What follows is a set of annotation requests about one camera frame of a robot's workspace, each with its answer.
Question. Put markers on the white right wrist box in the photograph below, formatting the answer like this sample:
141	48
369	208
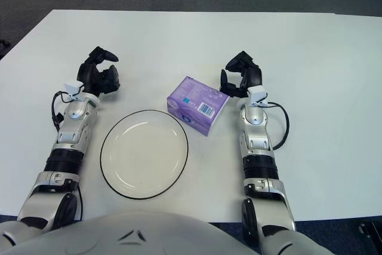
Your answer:
256	92

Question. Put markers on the black floor object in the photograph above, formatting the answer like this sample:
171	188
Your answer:
370	231

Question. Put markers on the white plate with black rim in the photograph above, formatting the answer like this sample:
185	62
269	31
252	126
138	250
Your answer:
143	153

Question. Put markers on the purple tissue paper pack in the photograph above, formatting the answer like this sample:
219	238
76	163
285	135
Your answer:
194	99

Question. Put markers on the black office chair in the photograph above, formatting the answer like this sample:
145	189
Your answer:
3	44

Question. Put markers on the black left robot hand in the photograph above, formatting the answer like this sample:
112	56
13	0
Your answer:
89	76

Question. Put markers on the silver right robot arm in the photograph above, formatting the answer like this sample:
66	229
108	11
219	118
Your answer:
256	135

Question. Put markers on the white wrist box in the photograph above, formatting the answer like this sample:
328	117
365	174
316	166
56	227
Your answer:
71	87
256	92

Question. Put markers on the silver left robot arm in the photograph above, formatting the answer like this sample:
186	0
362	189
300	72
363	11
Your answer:
74	123

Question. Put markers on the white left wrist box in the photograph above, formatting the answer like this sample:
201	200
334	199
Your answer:
71	87

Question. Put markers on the grey robot torso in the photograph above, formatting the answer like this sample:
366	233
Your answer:
149	234

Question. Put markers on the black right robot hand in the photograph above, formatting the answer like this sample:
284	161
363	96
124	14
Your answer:
253	76

